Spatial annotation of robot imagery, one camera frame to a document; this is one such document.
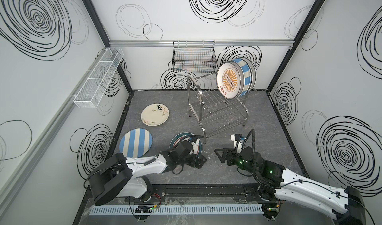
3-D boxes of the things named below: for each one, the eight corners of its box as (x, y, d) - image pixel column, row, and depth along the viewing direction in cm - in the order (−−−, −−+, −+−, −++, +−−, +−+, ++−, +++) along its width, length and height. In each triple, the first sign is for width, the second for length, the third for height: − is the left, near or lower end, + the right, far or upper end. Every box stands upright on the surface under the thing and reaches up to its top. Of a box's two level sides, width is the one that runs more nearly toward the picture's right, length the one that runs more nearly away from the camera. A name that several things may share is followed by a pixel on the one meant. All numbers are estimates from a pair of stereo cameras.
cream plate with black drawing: (139, 126, 101) (138, 124, 100) (144, 105, 113) (144, 103, 112) (167, 126, 101) (167, 124, 100) (170, 105, 114) (169, 103, 112)
